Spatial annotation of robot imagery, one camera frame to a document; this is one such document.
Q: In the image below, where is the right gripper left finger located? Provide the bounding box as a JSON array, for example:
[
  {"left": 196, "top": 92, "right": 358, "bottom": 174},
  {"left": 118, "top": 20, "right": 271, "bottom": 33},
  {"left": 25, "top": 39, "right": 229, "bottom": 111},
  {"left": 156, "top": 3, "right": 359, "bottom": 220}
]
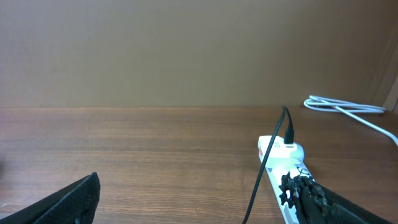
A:
[{"left": 1, "top": 172, "right": 100, "bottom": 224}]

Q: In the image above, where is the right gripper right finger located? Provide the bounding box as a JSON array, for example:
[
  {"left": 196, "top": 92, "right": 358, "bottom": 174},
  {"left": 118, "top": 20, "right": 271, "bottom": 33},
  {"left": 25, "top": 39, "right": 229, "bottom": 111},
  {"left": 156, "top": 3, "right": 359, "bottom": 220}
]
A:
[{"left": 279, "top": 174, "right": 391, "bottom": 224}]

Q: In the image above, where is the white USB charger plug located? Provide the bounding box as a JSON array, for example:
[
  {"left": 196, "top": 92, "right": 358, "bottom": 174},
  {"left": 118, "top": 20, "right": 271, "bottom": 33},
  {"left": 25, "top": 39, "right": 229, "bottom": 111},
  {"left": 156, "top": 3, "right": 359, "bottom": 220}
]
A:
[{"left": 266, "top": 140, "right": 305, "bottom": 167}]

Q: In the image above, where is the white power strip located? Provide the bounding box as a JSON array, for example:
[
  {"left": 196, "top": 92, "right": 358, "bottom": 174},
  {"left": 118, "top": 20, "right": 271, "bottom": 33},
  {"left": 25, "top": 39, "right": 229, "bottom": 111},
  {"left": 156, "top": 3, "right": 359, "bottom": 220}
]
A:
[{"left": 257, "top": 135, "right": 315, "bottom": 224}]

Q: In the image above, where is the black USB charging cable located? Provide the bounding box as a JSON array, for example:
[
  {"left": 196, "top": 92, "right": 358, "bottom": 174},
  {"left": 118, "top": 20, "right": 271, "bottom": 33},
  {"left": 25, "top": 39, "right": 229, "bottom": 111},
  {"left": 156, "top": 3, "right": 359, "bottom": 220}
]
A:
[{"left": 241, "top": 105, "right": 295, "bottom": 224}]

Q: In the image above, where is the white power strip cord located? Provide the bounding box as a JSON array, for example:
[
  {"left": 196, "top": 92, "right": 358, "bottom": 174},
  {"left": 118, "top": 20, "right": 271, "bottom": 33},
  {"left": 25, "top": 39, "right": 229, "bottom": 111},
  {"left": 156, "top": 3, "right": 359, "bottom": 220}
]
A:
[{"left": 303, "top": 95, "right": 398, "bottom": 147}]

